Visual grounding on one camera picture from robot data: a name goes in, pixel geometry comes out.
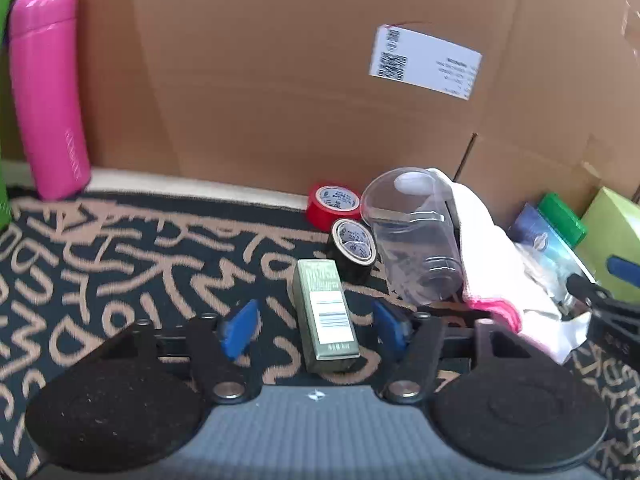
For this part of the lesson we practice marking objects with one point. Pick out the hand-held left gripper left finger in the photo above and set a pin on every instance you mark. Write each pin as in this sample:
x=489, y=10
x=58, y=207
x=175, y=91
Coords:
x=241, y=329

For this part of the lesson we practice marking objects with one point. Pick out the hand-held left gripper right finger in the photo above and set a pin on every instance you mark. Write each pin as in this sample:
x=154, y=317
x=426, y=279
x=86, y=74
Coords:
x=389, y=329

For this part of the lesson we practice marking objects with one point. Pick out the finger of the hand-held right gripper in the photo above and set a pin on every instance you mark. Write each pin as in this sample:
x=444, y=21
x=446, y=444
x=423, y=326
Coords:
x=624, y=269
x=600, y=297

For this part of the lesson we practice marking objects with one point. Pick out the olive green small box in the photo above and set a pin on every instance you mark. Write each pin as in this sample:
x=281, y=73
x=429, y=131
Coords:
x=327, y=315

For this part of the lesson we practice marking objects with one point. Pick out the green cardboard shoe box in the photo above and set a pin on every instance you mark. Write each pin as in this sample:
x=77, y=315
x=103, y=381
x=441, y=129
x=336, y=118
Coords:
x=615, y=225

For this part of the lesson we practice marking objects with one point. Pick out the dark green box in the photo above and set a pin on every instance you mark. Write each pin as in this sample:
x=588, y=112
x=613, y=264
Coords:
x=565, y=217

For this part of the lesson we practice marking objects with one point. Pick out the black tape roll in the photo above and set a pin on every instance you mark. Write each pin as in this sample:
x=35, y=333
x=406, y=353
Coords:
x=352, y=252

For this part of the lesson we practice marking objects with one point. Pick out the clear plastic cup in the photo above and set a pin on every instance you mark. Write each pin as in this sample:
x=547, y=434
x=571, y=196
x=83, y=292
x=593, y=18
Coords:
x=415, y=240

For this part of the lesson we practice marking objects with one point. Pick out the white and pink cloth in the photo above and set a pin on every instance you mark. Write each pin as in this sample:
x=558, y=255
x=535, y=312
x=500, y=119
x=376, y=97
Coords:
x=492, y=265

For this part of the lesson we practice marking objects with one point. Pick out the black letter-patterned mat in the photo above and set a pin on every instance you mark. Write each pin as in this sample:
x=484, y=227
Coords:
x=125, y=270

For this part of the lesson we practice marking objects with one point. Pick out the red tape roll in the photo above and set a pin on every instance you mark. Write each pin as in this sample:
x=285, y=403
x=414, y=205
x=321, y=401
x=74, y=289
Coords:
x=325, y=207

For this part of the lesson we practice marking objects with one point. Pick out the large brown cardboard box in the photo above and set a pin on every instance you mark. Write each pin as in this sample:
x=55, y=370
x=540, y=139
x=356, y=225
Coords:
x=250, y=70

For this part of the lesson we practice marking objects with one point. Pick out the white shipping label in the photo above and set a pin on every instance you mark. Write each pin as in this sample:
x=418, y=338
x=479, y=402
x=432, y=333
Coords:
x=425, y=62

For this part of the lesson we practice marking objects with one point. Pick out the pink thermos bottle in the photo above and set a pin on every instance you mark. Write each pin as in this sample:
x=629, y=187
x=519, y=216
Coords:
x=47, y=95

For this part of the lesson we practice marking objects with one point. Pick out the green shopping bag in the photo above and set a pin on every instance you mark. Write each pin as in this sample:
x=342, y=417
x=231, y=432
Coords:
x=7, y=5

